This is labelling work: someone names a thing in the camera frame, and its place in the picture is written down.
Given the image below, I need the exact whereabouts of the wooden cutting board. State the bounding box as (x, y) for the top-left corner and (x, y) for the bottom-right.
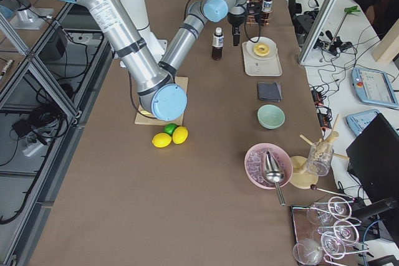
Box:
(135, 76), (188, 126)

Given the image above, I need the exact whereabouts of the grey folded cloth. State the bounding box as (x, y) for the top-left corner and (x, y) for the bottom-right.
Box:
(257, 82), (282, 102)

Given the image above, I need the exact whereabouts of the yellow lemon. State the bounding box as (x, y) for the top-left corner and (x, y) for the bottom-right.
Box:
(151, 132), (172, 148)
(172, 126), (189, 145)

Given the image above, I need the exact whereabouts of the black laptop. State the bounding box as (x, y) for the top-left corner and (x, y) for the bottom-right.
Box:
(346, 113), (398, 202)

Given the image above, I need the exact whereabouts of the copper wire bottle rack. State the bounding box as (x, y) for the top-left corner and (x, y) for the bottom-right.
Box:
(246, 0), (270, 26)

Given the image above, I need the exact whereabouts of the mint green bowl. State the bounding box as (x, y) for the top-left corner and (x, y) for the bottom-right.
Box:
(257, 105), (286, 130)

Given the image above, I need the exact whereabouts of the glazed donut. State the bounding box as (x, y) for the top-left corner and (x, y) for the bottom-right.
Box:
(253, 43), (270, 57)

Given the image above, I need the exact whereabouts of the upper yellow lemon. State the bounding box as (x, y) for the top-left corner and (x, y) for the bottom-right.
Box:
(172, 126), (189, 145)

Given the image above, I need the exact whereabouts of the pink bowl with ice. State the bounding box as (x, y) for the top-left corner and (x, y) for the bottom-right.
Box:
(244, 143), (293, 190)

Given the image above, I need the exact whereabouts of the aluminium frame post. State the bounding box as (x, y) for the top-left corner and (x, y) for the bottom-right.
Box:
(298, 0), (337, 65)

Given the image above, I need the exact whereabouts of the glass jar with sticks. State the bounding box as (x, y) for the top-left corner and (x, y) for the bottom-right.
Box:
(300, 114), (349, 176)

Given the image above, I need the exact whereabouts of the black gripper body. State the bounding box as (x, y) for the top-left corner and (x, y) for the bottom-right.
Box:
(228, 3), (247, 30)

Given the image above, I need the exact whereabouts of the steel ice scoop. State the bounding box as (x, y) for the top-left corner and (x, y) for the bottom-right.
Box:
(264, 151), (286, 206)

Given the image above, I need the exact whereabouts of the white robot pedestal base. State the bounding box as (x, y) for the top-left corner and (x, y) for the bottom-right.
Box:
(121, 0), (166, 62)

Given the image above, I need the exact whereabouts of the tea bottle lower left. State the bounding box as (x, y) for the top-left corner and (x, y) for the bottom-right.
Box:
(262, 0), (272, 14)

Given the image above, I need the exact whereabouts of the tray of wine glasses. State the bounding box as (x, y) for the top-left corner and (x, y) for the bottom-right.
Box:
(290, 196), (369, 265)

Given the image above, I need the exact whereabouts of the white round plate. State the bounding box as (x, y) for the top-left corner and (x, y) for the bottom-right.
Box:
(246, 37), (277, 60)

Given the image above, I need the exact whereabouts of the lower yellow lemon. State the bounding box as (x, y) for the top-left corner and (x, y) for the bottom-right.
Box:
(151, 132), (172, 148)

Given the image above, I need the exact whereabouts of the cream tray with bear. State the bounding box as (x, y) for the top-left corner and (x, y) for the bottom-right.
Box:
(242, 42), (282, 77)

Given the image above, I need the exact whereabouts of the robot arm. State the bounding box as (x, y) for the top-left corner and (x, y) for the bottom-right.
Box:
(61, 0), (247, 121)

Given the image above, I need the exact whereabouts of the blue teach pendant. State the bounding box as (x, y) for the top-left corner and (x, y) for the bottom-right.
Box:
(345, 109), (380, 136)
(351, 67), (398, 108)

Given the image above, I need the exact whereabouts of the tea bottle top rack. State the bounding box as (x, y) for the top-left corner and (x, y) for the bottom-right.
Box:
(211, 27), (224, 60)

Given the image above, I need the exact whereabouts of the green lime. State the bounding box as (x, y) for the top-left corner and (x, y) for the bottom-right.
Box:
(163, 123), (178, 136)

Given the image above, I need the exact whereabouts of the round wooden coaster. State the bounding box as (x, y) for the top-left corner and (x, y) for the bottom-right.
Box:
(289, 156), (319, 189)

